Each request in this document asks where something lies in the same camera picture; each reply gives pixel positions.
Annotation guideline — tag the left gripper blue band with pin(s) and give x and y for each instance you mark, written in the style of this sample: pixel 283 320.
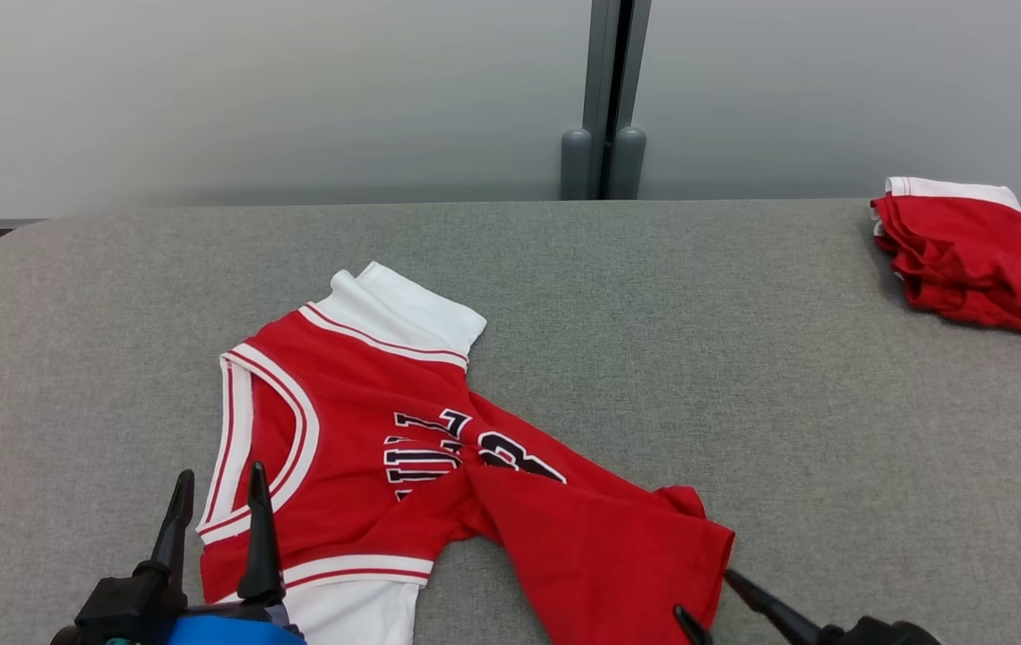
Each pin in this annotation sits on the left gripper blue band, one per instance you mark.
pixel 233 629

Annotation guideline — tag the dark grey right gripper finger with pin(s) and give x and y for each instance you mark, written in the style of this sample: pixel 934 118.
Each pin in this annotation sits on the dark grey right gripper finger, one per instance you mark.
pixel 779 618
pixel 697 632

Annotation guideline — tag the red basketball jersey white sleeves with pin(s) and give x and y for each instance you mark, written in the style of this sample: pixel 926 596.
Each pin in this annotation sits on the red basketball jersey white sleeves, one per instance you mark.
pixel 340 430

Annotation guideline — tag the red shorts with white stripes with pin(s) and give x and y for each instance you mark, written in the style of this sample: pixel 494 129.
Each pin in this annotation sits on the red shorts with white stripes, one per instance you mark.
pixel 967 260

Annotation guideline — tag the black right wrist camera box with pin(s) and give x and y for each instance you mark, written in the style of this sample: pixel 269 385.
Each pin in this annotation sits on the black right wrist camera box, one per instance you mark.
pixel 887 632

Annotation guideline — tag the grey partition post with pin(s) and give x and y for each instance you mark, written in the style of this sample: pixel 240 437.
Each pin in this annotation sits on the grey partition post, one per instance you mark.
pixel 575 166

